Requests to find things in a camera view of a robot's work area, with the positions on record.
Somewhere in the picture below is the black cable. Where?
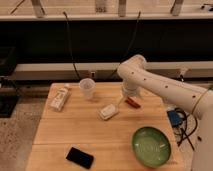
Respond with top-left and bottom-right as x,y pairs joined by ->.
62,11 -> 82,81
105,10 -> 142,80

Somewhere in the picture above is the white wall outlet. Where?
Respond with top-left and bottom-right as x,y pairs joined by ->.
90,71 -> 96,79

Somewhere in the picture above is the white carton box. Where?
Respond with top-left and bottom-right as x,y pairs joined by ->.
50,84 -> 70,111

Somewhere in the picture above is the black cable right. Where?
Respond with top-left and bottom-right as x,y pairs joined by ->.
105,10 -> 142,80

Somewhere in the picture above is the red brown bar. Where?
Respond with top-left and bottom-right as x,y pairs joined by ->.
125,97 -> 141,109

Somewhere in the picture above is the black cable left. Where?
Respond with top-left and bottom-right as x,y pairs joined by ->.
62,11 -> 82,81

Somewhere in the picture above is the black rectangular phone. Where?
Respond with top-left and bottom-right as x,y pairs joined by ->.
66,147 -> 94,169

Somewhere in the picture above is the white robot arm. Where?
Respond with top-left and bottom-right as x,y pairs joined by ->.
117,55 -> 213,171

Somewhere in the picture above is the blue device on floor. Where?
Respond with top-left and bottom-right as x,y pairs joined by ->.
167,110 -> 182,127

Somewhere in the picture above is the green glass bowl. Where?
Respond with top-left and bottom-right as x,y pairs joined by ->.
131,127 -> 171,168

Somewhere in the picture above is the clear plastic cup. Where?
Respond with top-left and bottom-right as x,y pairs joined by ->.
79,78 -> 95,100

